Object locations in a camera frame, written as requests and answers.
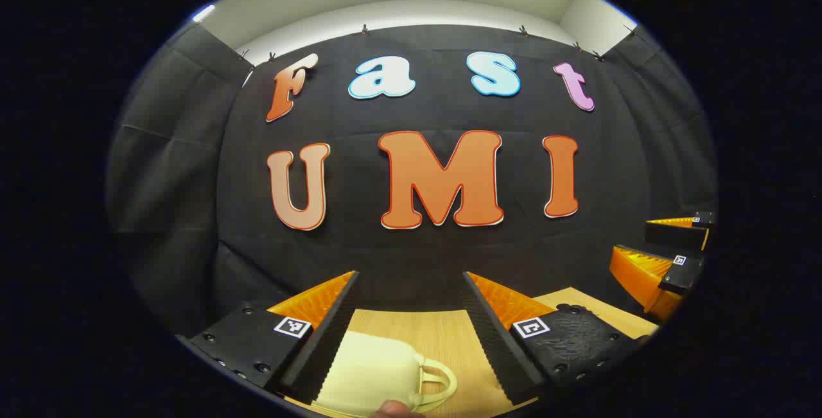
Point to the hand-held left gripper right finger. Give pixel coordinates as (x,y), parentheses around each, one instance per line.
(494,341)

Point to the pale yellow suitcase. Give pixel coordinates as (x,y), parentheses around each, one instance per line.
(372,366)

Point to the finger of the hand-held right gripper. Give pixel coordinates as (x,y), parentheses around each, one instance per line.
(681,273)
(674,236)

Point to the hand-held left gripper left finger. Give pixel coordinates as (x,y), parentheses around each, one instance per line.
(327,341)

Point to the ceiling light strip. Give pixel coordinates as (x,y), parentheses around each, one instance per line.
(203,13)

